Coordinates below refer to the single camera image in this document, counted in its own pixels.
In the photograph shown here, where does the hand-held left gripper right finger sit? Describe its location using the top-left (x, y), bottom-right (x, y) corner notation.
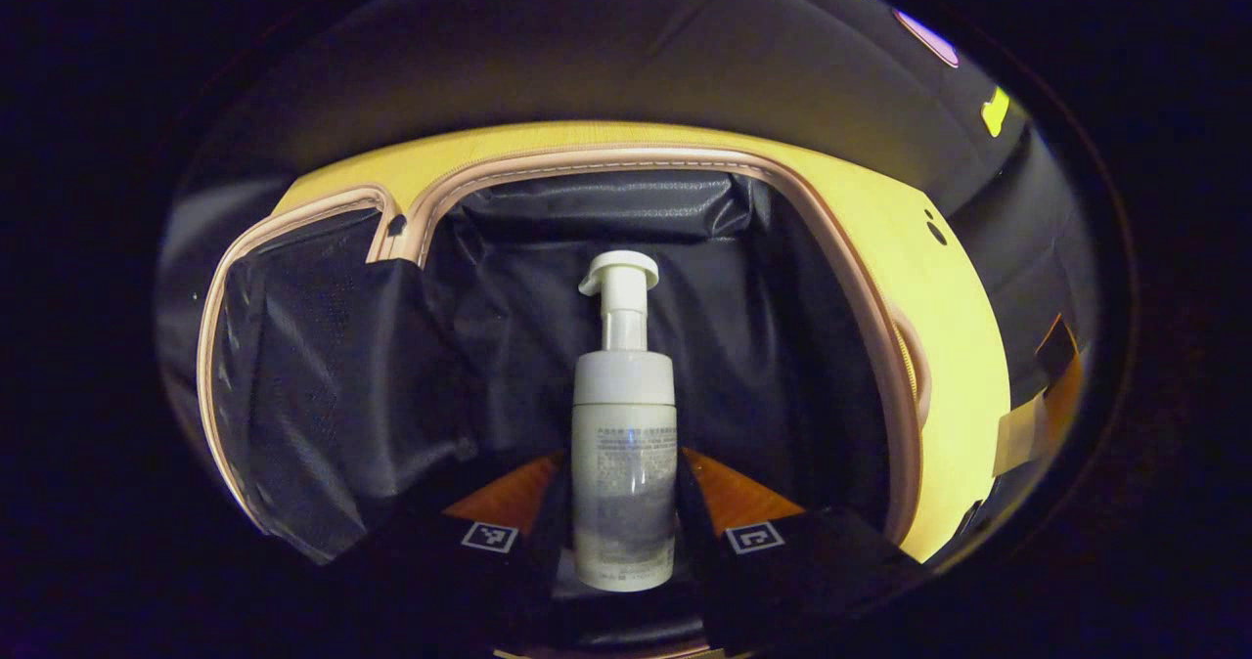
top-left (674, 446), bottom-right (928, 653)

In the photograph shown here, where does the white squeeze tube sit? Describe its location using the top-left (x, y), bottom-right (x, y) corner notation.
top-left (992, 392), bottom-right (1056, 479)

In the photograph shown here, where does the white pump bottle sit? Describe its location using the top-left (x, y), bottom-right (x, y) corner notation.
top-left (571, 250), bottom-right (679, 593)

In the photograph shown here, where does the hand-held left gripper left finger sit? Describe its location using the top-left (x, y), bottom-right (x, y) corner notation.
top-left (323, 450), bottom-right (574, 646)

